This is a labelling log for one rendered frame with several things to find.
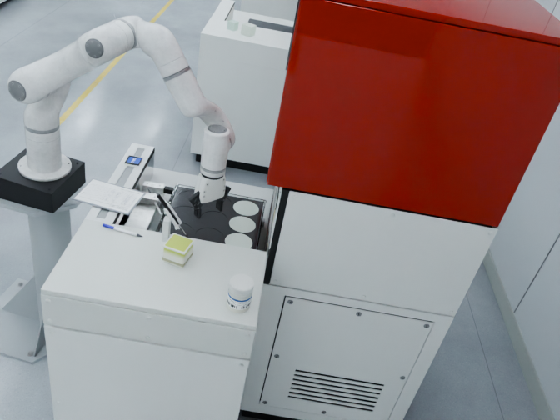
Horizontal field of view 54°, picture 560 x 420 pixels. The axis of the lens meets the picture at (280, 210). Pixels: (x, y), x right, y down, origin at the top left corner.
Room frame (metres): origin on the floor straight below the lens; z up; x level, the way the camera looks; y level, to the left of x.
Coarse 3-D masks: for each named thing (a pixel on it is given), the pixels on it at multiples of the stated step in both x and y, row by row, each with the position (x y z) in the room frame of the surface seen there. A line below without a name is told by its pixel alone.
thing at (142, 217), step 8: (152, 192) 1.76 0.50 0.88; (136, 208) 1.64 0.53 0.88; (144, 208) 1.65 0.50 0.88; (152, 208) 1.66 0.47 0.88; (136, 216) 1.60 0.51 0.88; (144, 216) 1.61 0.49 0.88; (152, 216) 1.62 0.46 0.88; (128, 224) 1.54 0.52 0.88; (136, 224) 1.55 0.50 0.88; (144, 224) 1.56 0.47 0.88
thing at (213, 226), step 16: (176, 192) 1.77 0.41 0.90; (192, 192) 1.79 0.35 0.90; (176, 208) 1.67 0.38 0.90; (192, 208) 1.69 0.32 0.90; (208, 208) 1.71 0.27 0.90; (224, 208) 1.73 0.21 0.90; (192, 224) 1.59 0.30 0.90; (208, 224) 1.61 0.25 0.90; (224, 224) 1.63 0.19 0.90; (256, 224) 1.67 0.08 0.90; (208, 240) 1.52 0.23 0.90; (224, 240) 1.54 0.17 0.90; (256, 240) 1.58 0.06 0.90
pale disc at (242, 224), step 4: (240, 216) 1.70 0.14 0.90; (232, 220) 1.67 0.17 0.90; (236, 220) 1.67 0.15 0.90; (240, 220) 1.68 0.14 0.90; (244, 220) 1.68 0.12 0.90; (248, 220) 1.69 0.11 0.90; (232, 224) 1.64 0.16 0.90; (236, 224) 1.65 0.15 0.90; (240, 224) 1.65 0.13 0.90; (244, 224) 1.66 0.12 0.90; (248, 224) 1.66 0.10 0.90; (252, 224) 1.67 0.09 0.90; (232, 228) 1.62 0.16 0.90; (236, 228) 1.62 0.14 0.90; (240, 228) 1.63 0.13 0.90; (244, 228) 1.63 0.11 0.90; (248, 228) 1.64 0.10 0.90; (252, 228) 1.64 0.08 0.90
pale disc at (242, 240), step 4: (228, 236) 1.57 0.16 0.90; (232, 236) 1.57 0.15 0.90; (236, 236) 1.58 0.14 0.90; (240, 236) 1.58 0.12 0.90; (244, 236) 1.59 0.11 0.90; (228, 240) 1.55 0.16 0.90; (232, 240) 1.55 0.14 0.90; (236, 240) 1.56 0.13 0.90; (240, 240) 1.56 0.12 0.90; (244, 240) 1.57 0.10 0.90; (248, 240) 1.57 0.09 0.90; (228, 244) 1.52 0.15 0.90; (232, 244) 1.53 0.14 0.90; (236, 244) 1.53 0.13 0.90; (240, 244) 1.54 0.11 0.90; (244, 244) 1.54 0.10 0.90; (248, 244) 1.55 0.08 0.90
